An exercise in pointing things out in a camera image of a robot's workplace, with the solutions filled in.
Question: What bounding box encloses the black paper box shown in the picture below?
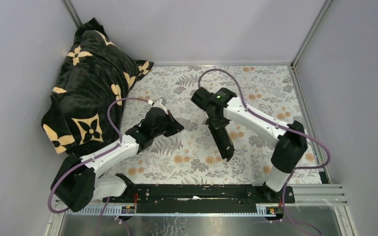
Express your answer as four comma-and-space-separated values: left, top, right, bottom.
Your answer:
206, 118, 235, 162

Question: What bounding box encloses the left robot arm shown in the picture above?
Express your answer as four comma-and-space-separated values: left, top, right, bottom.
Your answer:
48, 107, 184, 212

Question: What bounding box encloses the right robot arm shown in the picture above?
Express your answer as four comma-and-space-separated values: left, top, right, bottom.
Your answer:
191, 87, 308, 203

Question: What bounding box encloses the floral tablecloth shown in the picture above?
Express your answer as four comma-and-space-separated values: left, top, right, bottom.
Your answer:
109, 64, 322, 185

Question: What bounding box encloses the black floral blanket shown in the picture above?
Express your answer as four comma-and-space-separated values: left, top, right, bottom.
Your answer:
41, 18, 154, 156

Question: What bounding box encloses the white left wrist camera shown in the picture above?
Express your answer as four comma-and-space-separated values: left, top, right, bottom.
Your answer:
148, 98, 167, 113

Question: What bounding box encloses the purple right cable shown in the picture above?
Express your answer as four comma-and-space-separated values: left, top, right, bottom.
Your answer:
197, 68, 331, 236

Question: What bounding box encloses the purple cable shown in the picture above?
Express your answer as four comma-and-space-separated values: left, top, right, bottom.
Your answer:
197, 68, 331, 236
48, 97, 157, 214

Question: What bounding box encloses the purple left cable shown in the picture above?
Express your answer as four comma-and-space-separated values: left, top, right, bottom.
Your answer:
48, 97, 157, 214

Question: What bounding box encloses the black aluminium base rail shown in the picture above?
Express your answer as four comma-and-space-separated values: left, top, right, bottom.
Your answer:
67, 184, 347, 218

